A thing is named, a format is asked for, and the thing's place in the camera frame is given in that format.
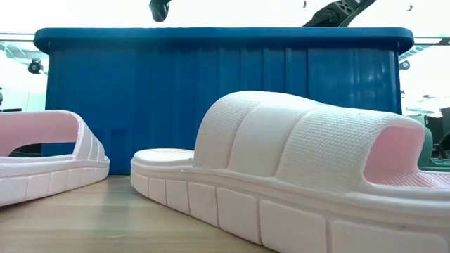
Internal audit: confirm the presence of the blue plastic bin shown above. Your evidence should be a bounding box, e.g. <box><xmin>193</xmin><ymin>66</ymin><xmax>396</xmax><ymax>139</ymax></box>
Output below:
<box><xmin>34</xmin><ymin>27</ymin><xmax>415</xmax><ymax>176</ymax></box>

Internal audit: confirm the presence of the pink rubber slide sandal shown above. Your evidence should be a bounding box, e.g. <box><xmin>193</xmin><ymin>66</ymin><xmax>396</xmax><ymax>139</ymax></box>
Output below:
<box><xmin>0</xmin><ymin>110</ymin><xmax>111</xmax><ymax>207</ymax></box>
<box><xmin>129</xmin><ymin>90</ymin><xmax>450</xmax><ymax>253</ymax></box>

